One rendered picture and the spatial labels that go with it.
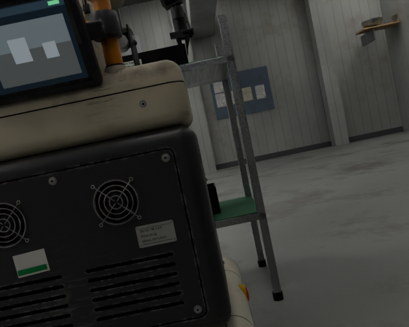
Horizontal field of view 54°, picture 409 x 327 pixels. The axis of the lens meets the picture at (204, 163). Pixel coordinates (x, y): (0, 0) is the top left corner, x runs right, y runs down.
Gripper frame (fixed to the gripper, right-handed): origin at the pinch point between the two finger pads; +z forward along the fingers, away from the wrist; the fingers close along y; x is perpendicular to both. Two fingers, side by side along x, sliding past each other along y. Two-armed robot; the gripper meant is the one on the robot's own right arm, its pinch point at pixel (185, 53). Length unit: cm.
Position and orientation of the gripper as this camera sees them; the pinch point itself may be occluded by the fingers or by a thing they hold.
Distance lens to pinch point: 179.5
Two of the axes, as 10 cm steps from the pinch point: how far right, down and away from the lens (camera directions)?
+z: 2.1, 9.8, 0.7
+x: 0.1, 0.7, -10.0
